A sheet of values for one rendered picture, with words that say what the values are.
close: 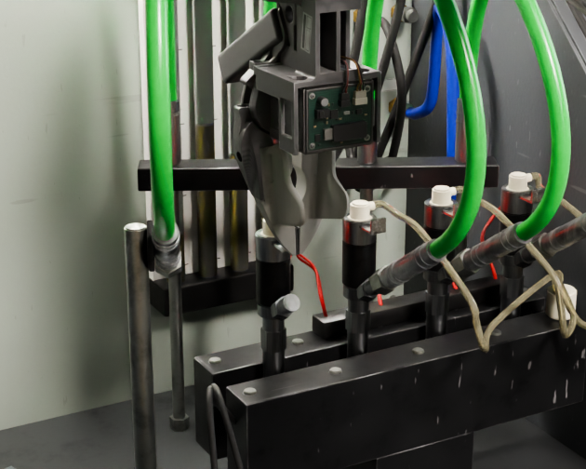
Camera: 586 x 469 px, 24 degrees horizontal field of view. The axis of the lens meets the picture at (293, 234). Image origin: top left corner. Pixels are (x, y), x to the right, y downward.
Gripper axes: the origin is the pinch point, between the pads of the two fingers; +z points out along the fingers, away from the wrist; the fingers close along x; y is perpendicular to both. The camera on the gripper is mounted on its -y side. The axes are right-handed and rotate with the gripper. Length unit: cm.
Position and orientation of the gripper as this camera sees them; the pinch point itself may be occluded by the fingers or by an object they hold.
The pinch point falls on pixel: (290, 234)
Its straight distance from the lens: 104.2
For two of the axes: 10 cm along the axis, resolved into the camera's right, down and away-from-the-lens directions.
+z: 0.1, 9.4, 3.3
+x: 8.8, -1.7, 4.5
